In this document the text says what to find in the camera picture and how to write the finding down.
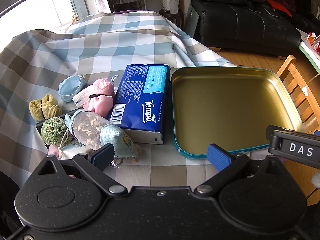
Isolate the light blue printed pouch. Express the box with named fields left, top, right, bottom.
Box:
left=99, top=124, right=140, bottom=159

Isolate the mesh potpourri sachet bag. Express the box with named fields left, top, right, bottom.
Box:
left=65, top=109, right=110, bottom=150

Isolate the green scrubber ball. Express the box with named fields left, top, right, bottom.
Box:
left=40, top=117, right=67, bottom=146

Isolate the light blue face mask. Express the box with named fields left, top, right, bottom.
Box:
left=58, top=75, right=86, bottom=103

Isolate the pink small cloth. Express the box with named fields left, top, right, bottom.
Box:
left=47, top=145, right=61, bottom=159

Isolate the gold metal tin tray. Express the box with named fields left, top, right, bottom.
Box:
left=171, top=67, right=303, bottom=159

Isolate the wooden chair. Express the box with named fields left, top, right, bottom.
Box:
left=277, top=55, right=319, bottom=134

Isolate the blue Tempo tissue pack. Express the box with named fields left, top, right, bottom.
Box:
left=107, top=64, right=170, bottom=145

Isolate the green edged desk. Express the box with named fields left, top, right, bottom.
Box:
left=297, top=29, right=320, bottom=73

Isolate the plaid checkered cloth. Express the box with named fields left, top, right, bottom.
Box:
left=1, top=11, right=231, bottom=186

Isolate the black leather sofa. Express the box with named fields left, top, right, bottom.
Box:
left=191, top=0, right=319, bottom=52

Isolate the red cushion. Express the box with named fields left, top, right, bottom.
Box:
left=266, top=0, right=292, bottom=17

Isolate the dark plant stool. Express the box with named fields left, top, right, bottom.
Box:
left=158, top=9, right=184, bottom=29

